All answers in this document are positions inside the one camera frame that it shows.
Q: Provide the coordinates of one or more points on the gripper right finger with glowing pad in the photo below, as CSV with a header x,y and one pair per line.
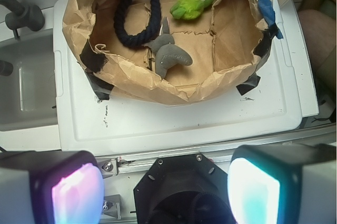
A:
x,y
277,183

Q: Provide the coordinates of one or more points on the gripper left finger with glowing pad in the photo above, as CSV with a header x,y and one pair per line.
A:
x,y
50,187

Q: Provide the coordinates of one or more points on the green plush animal toy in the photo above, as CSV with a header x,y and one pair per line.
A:
x,y
189,9

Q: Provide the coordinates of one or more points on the white plastic lid tray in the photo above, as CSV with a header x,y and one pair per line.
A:
x,y
121,125

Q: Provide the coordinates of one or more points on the white sink basin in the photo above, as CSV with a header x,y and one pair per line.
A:
x,y
28,94

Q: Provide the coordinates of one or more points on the grey faucet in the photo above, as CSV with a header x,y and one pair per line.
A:
x,y
23,15

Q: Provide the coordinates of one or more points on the grey plush shark toy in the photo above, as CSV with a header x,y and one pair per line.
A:
x,y
167,53

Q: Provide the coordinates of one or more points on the brown paper bag bin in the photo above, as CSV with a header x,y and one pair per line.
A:
x,y
228,43

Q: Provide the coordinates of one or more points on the blue painter tape strip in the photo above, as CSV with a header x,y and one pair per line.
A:
x,y
268,13

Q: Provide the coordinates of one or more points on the metal corner bracket upper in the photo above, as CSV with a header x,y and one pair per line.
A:
x,y
108,167

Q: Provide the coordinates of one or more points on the metal corner bracket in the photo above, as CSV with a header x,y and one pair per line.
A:
x,y
112,206
108,167

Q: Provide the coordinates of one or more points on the metal corner bracket lower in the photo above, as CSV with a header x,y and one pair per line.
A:
x,y
112,206

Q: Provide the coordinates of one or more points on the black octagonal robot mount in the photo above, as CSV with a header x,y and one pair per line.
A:
x,y
183,189

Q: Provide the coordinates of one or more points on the dark navy rope toy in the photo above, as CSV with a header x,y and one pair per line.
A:
x,y
136,24

